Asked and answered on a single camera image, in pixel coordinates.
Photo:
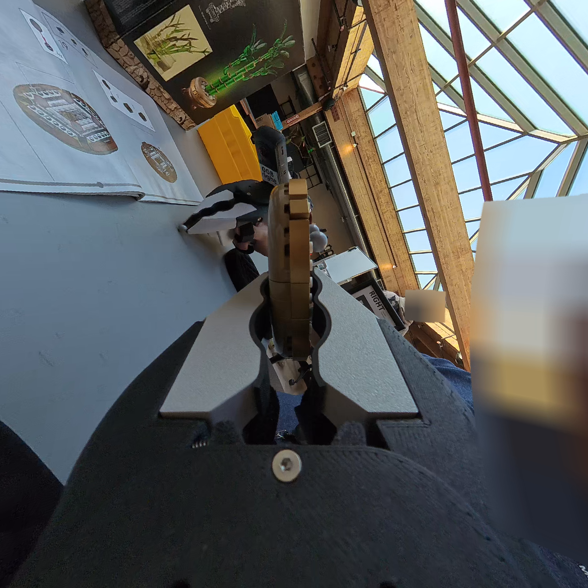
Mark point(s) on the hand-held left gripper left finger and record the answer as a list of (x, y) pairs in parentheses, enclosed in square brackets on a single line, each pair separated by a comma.
[(220, 363)]

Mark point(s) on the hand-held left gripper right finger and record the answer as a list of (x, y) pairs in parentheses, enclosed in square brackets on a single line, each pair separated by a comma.
[(363, 363)]

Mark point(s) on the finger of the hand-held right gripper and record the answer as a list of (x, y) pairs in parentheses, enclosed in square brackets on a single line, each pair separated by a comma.
[(220, 200), (220, 223)]

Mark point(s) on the round gold lego base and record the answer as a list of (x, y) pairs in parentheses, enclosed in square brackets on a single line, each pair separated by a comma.
[(298, 275)]

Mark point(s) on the black lego box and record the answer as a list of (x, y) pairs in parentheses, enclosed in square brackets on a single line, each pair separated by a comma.
[(229, 46)]

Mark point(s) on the lego instruction booklet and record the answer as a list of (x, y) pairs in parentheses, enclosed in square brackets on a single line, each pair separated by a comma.
[(92, 151)]

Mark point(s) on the person's right hand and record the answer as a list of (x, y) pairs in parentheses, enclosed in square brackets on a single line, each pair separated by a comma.
[(261, 239)]

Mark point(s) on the blue plastic crate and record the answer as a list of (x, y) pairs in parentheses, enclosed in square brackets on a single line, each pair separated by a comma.
[(277, 119)]

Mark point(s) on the yellow plastic bin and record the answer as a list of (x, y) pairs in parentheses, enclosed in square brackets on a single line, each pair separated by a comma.
[(225, 142)]

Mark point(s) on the black padded wrist rest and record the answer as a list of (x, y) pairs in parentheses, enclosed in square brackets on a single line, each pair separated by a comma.
[(241, 271)]

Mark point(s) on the black framed marker sign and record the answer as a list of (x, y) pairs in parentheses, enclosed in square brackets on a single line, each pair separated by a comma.
[(374, 298)]

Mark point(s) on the person's blue jeans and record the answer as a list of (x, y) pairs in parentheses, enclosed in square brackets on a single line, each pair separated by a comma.
[(287, 413)]

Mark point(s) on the white framed board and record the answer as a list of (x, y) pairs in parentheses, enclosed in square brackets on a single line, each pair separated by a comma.
[(347, 264)]

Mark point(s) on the red metal pipe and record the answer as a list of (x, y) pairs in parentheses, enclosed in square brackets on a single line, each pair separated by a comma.
[(467, 92)]

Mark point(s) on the framed wall vent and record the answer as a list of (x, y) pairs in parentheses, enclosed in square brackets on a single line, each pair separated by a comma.
[(321, 134)]

